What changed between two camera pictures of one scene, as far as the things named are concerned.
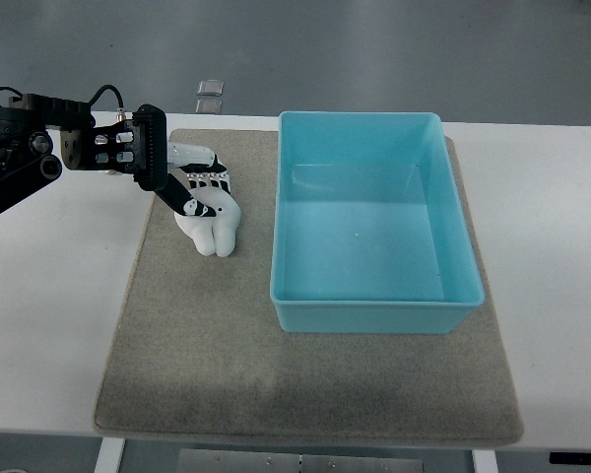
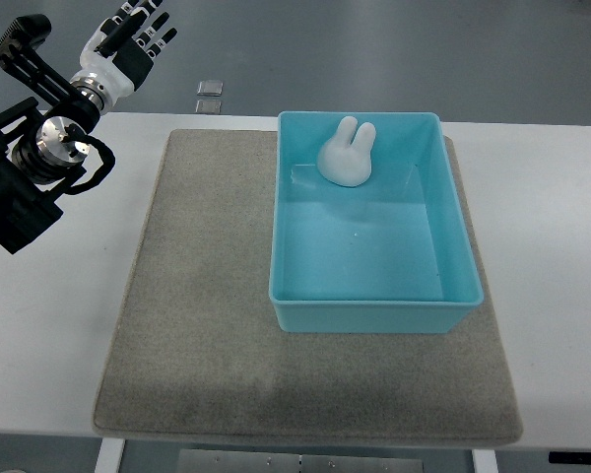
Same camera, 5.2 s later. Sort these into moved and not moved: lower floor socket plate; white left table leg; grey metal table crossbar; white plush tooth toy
Moved: white plush tooth toy
Not moved: lower floor socket plate; grey metal table crossbar; white left table leg
